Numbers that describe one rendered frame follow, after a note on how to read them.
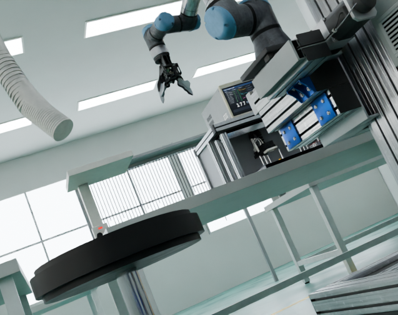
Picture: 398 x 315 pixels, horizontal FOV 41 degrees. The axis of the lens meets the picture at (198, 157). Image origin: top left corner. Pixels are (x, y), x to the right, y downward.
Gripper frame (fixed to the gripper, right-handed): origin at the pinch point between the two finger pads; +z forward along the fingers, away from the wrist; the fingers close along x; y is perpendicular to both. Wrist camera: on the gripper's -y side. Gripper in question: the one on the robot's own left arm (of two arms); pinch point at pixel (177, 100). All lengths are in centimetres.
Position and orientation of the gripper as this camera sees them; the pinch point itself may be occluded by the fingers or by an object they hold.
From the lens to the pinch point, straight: 231.5
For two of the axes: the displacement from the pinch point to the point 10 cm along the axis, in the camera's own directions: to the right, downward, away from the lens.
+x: 8.7, -2.8, 4.1
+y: 3.1, -3.3, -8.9
